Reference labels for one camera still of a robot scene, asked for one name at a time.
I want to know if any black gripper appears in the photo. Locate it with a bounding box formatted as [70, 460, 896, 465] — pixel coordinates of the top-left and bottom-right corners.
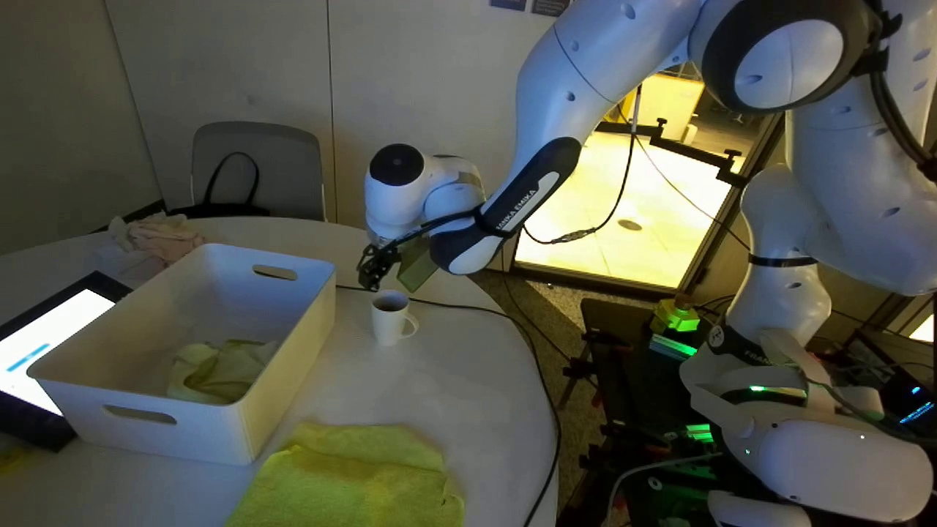
[354, 241, 404, 295]

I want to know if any small pale yellow cloth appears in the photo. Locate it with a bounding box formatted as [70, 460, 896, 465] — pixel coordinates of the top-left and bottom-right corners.
[161, 336, 284, 407]

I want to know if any yellow-green microfiber towel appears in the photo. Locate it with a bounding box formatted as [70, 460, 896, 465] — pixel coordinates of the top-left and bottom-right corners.
[230, 419, 470, 527]

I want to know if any white plastic box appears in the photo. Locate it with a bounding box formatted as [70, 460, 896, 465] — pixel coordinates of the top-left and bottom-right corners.
[28, 243, 341, 469]

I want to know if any white mug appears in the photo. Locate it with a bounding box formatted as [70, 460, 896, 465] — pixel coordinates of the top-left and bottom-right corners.
[370, 290, 423, 347]

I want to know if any grey chair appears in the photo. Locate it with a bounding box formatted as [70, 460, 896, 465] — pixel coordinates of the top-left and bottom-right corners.
[189, 121, 328, 222]

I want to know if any pink crumpled cloth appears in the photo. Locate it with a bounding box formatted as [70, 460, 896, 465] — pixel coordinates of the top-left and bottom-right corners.
[102, 211, 215, 267]

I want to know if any black equipment cart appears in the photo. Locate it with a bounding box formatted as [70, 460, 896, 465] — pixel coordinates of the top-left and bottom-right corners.
[561, 295, 755, 527]

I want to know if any tablet device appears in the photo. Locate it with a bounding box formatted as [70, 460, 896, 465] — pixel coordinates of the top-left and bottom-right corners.
[0, 270, 135, 453]

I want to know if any black bag with strap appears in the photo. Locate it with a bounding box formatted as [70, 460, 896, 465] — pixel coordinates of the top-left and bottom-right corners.
[159, 150, 274, 222]

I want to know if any black robot wrist cable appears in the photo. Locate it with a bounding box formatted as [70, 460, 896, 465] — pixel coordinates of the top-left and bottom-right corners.
[354, 85, 648, 292]

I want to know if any black camera stand clamp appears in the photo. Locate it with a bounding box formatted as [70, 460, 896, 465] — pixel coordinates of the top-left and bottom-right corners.
[628, 115, 766, 192]

